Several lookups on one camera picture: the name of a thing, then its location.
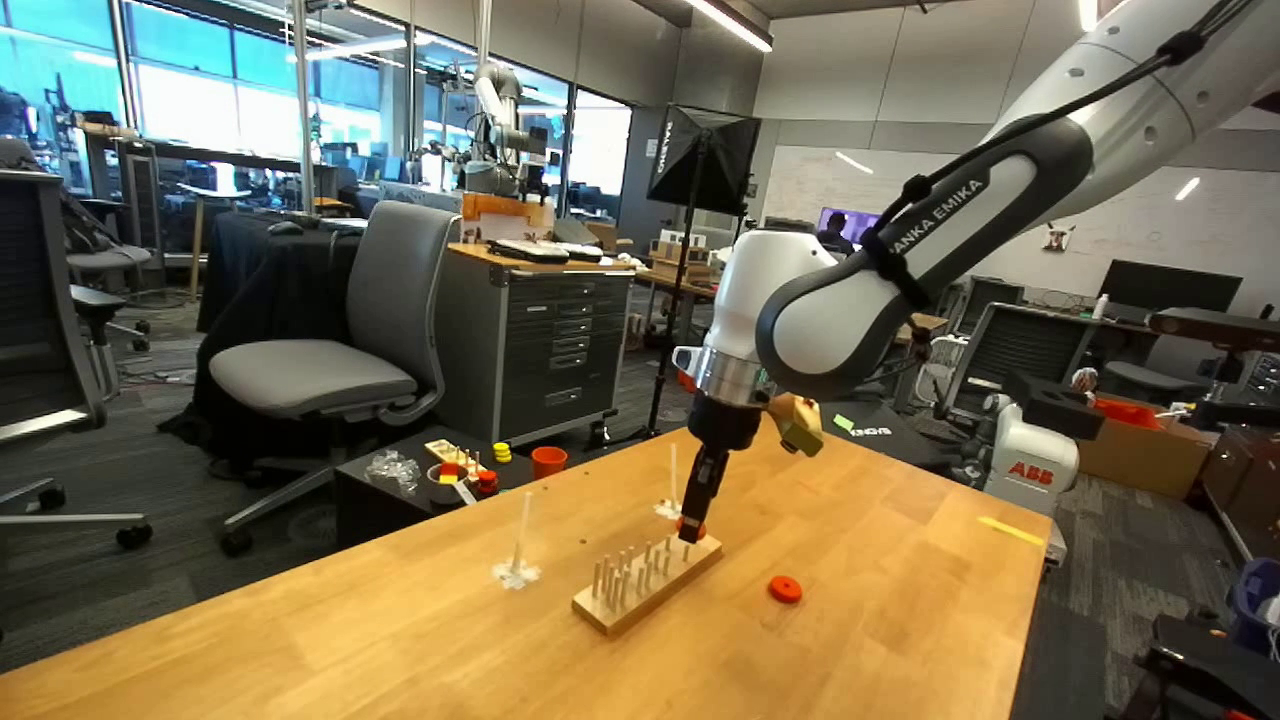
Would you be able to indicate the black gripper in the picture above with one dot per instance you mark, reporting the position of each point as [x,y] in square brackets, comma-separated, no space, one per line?
[721,429]

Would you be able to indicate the white ABB robot base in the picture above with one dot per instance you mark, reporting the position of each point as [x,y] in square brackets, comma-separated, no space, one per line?
[1028,465]

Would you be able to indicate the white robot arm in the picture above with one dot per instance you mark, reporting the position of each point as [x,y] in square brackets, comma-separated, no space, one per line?
[1123,102]

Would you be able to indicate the wooden stand with pegs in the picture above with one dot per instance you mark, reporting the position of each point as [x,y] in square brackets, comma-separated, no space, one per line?
[643,577]

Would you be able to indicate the grey drawer cabinet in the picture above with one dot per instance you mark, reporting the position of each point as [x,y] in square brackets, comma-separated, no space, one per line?
[528,349]

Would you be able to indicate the black low side table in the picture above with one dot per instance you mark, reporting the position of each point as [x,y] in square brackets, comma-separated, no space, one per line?
[422,478]

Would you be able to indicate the yellow tape strip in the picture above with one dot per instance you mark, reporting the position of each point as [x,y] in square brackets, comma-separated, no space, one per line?
[1008,531]

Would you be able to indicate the grey office chair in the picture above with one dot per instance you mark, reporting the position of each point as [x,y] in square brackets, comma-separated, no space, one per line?
[294,402]

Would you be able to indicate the white post near stand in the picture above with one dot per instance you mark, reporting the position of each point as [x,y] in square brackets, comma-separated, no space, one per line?
[670,501]

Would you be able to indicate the wrist camera yellow mount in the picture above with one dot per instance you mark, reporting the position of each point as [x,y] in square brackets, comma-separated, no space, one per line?
[799,421]

